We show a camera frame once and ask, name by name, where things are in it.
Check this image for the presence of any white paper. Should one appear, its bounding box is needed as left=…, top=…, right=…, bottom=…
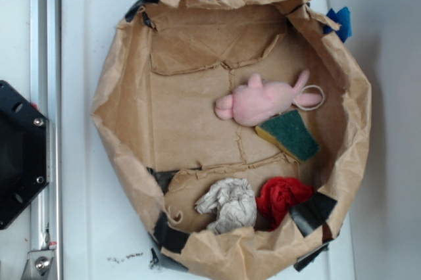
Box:
left=195, top=177, right=257, bottom=235

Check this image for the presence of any red paper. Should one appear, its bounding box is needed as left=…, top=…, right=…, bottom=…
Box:
left=255, top=177, right=314, bottom=231

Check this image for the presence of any brown paper bag bin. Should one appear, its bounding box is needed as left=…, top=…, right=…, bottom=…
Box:
left=92, top=0, right=372, bottom=279

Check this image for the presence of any pink plush toy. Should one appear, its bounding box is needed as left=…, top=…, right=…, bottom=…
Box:
left=214, top=70, right=325, bottom=127

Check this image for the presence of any green yellow sponge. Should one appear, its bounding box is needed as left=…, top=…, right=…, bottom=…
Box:
left=255, top=110, right=320, bottom=162

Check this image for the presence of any black tape piece bottom-left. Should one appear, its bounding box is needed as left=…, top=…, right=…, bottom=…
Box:
left=153, top=212, right=190, bottom=254

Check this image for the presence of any black tape piece right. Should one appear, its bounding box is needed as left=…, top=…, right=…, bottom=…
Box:
left=289, top=192, right=337, bottom=237

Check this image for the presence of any blue tape piece right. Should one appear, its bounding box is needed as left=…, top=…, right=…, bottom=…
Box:
left=323, top=7, right=353, bottom=43

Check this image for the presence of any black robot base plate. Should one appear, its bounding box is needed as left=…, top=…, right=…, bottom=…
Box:
left=1, top=80, right=49, bottom=230

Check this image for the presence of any aluminium rail frame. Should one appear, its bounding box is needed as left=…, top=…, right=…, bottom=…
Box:
left=23, top=0, right=64, bottom=279

